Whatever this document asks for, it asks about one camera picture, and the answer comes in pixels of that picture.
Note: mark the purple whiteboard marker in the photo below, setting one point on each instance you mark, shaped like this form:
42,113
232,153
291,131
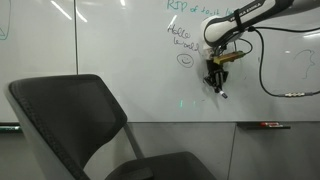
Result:
223,94

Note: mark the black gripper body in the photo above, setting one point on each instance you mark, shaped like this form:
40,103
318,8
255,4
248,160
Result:
215,73

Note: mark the large whiteboard panel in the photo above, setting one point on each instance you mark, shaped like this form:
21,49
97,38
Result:
133,83

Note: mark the black fabric chair seat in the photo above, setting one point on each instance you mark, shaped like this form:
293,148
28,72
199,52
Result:
180,166

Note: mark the marker tray with green item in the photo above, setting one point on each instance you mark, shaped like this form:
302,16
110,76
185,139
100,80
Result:
10,128

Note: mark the green whiteboard marker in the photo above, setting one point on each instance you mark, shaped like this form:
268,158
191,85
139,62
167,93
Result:
275,126

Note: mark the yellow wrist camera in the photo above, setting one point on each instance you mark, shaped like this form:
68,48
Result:
228,57

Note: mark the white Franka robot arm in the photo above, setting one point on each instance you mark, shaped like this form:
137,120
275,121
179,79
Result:
226,25

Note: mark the black marker tray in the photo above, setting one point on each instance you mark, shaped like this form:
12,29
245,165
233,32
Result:
246,126

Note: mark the black mesh chair backrest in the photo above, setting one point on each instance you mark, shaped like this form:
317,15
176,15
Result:
66,110

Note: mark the red whiteboard marker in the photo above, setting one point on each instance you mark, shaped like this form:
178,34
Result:
269,124

